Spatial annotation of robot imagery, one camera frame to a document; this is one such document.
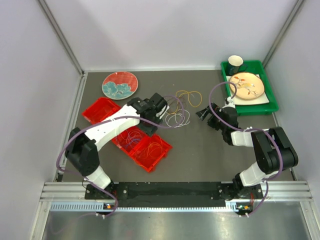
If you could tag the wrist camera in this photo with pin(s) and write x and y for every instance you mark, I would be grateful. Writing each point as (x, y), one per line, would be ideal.
(228, 102)
(163, 111)

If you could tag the aluminium frame rail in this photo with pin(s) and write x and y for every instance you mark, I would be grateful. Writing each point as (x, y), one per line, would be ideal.
(83, 197)

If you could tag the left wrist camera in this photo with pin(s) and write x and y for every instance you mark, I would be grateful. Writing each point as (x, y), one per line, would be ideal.
(163, 111)

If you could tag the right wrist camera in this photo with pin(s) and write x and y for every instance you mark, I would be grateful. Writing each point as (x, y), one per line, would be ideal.
(228, 102)

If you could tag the red compartment tray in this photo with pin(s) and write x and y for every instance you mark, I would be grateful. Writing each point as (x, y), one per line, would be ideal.
(146, 151)

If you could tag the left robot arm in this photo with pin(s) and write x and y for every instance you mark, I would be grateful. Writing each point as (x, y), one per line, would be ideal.
(83, 146)

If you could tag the red floral plate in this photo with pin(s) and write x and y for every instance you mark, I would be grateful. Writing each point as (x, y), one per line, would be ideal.
(120, 85)

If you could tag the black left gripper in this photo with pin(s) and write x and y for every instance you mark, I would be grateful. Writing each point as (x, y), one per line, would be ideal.
(150, 130)

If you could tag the dark green mug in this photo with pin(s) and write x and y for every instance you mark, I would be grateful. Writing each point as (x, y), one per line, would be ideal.
(235, 64)

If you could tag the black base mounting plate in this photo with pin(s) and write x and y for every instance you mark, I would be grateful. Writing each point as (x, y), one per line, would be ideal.
(180, 194)

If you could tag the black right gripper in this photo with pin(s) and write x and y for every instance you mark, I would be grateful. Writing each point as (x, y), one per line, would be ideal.
(216, 109)

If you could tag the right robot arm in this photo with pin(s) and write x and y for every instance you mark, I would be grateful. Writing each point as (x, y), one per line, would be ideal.
(272, 147)

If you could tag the beige bird plate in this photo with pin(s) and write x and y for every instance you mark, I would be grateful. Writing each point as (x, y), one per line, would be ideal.
(248, 86)

